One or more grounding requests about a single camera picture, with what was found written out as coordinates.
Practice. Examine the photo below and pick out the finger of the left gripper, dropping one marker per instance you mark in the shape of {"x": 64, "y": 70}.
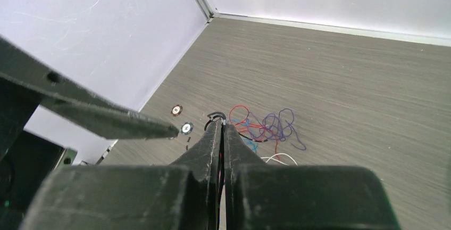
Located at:
{"x": 38, "y": 84}

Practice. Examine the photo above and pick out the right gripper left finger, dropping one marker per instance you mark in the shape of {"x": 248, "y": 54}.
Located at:
{"x": 181, "y": 195}

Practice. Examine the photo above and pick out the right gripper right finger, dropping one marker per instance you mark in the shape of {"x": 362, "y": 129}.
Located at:
{"x": 263, "y": 196}

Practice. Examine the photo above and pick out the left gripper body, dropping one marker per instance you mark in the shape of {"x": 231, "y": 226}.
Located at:
{"x": 26, "y": 159}

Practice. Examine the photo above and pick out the poker chip left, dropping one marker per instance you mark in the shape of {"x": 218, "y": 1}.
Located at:
{"x": 186, "y": 128}

